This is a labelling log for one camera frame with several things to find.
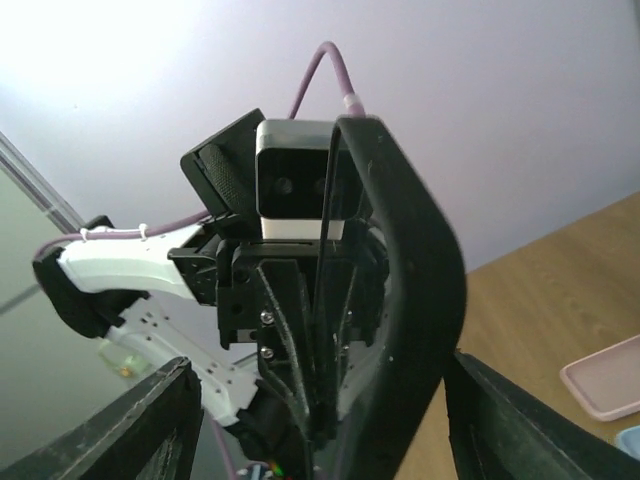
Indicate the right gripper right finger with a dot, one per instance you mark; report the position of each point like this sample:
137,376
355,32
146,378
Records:
497,430

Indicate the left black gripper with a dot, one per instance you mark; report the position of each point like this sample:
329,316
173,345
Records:
295,296

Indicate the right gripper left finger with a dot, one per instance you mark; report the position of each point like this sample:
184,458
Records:
149,432

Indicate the pink phone case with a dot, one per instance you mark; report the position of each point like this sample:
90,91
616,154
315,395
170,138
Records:
606,383

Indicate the blue phone case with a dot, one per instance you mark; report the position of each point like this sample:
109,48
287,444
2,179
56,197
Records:
628,441

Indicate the black phone case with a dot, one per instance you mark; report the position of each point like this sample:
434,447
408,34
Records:
389,385

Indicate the black phone face down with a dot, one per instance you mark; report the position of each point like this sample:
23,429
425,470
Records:
329,287

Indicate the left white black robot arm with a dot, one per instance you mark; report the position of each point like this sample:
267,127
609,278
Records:
152,291

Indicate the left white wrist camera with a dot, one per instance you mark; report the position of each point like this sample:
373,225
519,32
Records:
291,160

